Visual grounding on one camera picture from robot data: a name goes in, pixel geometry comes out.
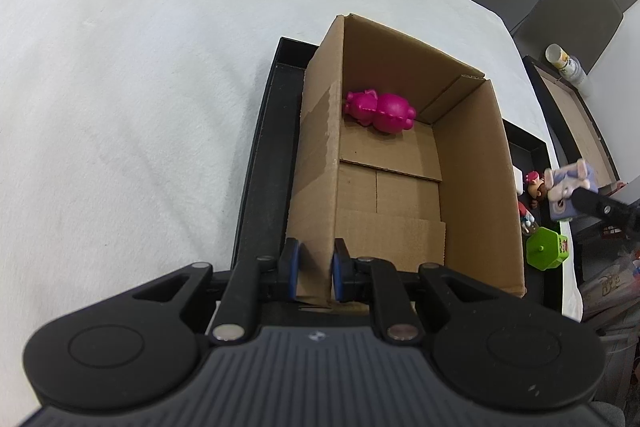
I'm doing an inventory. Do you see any white plastic bottle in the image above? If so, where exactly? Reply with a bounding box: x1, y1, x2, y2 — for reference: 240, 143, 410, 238
545, 43, 587, 88

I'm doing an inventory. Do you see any green toy box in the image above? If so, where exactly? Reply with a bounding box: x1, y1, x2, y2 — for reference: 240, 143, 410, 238
525, 227, 570, 272

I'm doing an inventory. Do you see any black plastic tray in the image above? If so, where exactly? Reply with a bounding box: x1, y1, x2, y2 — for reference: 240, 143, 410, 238
231, 37, 563, 323

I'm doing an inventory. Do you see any brown cardboard box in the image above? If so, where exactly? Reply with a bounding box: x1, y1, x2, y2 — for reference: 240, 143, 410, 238
285, 13, 528, 308

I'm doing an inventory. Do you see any clear plastic bag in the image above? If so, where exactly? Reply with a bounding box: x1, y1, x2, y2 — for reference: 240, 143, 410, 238
580, 249, 640, 320

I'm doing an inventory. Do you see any grey chair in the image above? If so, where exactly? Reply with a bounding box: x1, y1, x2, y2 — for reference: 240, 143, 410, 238
512, 0, 624, 75

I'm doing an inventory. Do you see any black tray with brown base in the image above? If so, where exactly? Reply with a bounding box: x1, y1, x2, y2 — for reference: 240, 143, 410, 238
522, 54, 626, 195

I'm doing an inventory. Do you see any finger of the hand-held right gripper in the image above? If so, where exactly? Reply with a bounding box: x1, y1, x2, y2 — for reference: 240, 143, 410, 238
571, 188, 640, 240

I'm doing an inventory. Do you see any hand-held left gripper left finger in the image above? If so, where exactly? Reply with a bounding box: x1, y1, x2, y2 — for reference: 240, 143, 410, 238
131, 238, 302, 343

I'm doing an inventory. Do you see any white table cloth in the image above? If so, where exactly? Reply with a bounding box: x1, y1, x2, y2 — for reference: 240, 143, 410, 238
0, 0, 568, 410

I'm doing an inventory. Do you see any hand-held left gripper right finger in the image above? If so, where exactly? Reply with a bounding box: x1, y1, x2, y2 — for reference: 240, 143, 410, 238
331, 237, 506, 346

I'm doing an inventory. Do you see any red crab figurine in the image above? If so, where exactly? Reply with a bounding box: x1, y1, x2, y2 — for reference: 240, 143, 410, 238
517, 201, 540, 237

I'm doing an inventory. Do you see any brown-haired doll figurine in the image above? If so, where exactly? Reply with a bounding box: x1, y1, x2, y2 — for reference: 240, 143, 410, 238
524, 170, 551, 208

